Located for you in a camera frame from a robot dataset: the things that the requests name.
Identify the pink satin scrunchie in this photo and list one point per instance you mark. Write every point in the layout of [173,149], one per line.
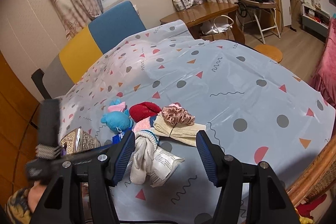
[175,114]

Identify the wicker chair armrest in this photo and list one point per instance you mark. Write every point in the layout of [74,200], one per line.
[317,179]

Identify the silver ornate tissue box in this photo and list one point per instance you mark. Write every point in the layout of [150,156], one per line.
[77,141]

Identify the blue plush toy pink bow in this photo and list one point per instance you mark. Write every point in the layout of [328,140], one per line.
[117,118]

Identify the patterned grey tablecloth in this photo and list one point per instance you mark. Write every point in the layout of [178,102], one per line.
[252,107]

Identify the wooden desk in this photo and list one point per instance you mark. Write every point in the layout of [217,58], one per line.
[196,15]

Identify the red fuzzy sock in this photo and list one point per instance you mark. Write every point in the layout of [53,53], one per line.
[143,110]

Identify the cream knitted cloth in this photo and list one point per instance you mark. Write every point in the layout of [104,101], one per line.
[180,132]

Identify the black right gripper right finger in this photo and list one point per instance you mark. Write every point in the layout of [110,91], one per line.
[225,172]

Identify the white plastic packet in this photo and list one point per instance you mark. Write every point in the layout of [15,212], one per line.
[163,166]

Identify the round wooden stool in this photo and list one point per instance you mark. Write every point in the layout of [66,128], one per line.
[270,51]

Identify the grey yellow blue sofa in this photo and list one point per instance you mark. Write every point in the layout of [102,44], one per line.
[100,36]

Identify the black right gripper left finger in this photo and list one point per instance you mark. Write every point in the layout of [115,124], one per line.
[104,172]

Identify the white sock blue stripe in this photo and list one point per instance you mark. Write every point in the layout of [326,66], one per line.
[146,144]

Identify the person's left hand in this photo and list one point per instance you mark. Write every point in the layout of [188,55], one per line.
[35,194]

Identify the pink bed cover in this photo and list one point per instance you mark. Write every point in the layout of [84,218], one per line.
[324,78]

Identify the blue folding chair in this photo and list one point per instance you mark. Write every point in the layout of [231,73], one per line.
[257,7]

